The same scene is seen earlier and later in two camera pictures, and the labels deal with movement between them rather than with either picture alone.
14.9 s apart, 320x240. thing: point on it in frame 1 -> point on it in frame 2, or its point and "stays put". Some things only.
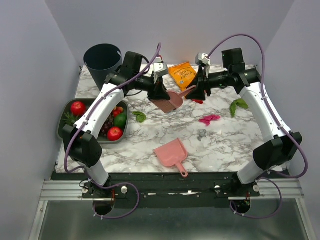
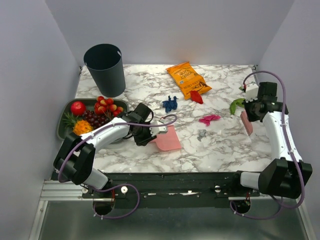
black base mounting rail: [171, 190] stays put
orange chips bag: [183, 74] stays put
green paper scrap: [240, 102] stays put
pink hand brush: [175, 102] -> [247, 124]
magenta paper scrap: [206, 119] stays put
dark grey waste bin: [102, 60] stays put
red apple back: [78, 108] stays put
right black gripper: [202, 84] -> [251, 118]
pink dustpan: [173, 153] -> [169, 141]
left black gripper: [157, 91] -> [144, 142]
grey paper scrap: [202, 132] stays put
